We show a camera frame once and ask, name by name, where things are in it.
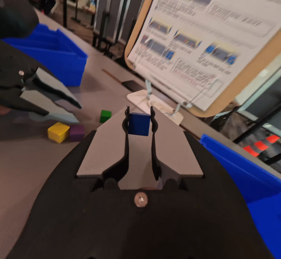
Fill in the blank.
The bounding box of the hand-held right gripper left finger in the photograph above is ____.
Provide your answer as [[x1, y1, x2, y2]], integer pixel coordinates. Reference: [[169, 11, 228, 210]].
[[76, 106, 130, 183]]

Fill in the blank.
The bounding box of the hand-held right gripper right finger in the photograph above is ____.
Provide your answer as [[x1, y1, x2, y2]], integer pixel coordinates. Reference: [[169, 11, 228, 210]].
[[150, 106, 204, 181]]

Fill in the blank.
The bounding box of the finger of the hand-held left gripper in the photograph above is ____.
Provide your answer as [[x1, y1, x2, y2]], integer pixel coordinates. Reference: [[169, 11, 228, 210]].
[[20, 90, 80, 124], [33, 67, 82, 110]]

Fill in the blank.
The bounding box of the blue plastic bin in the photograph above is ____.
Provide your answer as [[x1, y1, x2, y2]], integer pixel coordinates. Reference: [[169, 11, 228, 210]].
[[2, 23, 89, 87], [199, 134, 281, 259]]

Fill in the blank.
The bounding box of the purple wooden cube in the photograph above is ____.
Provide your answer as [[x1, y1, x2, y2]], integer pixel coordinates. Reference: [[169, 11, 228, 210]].
[[70, 124, 85, 142]]

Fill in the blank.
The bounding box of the yellow wooden cube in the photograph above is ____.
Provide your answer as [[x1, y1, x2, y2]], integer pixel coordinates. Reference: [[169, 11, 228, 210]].
[[47, 122, 70, 143]]

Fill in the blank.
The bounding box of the blue wooden cube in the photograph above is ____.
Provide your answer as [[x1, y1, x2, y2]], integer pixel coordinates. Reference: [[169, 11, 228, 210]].
[[128, 112, 151, 136]]

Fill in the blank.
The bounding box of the green wooden cube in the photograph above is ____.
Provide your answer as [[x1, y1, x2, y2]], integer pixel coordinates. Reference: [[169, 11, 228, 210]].
[[100, 110, 112, 124]]

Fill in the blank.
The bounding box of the white metal board stand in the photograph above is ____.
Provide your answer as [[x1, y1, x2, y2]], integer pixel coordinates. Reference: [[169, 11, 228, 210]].
[[127, 51, 220, 126]]

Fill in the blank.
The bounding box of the black smartphone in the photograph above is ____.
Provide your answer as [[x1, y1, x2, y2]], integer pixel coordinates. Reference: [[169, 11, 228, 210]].
[[122, 80, 143, 93]]

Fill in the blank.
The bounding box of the red black striped strip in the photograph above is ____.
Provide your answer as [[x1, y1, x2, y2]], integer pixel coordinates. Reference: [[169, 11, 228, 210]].
[[243, 135, 281, 157]]

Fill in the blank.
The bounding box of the grey metal-framed cabinet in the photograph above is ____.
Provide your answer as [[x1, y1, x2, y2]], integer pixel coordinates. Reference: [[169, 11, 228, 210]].
[[120, 0, 150, 47], [94, 0, 128, 44]]

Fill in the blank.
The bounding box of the wooden display board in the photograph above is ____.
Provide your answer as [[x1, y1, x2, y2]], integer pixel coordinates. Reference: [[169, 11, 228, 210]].
[[124, 0, 281, 118]]

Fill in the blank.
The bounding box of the white instruction poster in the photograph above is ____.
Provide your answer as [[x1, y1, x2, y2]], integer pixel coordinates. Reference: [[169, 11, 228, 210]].
[[127, 0, 281, 112]]

